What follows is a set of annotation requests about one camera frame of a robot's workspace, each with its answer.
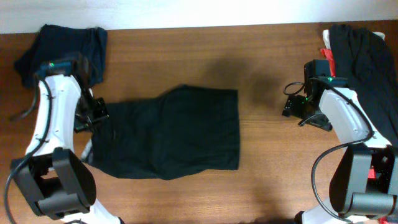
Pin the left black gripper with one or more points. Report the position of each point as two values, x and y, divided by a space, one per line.
104 115

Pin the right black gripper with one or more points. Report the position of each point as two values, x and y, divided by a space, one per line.
293 105

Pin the black shorts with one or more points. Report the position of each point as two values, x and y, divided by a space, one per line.
182 132

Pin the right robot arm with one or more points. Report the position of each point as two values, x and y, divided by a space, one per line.
313 85

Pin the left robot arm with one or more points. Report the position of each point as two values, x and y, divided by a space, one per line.
53 180

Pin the red garment in pile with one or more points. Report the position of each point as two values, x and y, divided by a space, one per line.
329 60

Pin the folded navy blue garment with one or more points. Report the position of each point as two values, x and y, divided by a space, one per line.
57 42

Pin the black garment in pile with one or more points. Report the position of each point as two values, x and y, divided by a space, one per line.
366 61

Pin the white garment in pile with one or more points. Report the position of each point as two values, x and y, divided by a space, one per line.
326 37

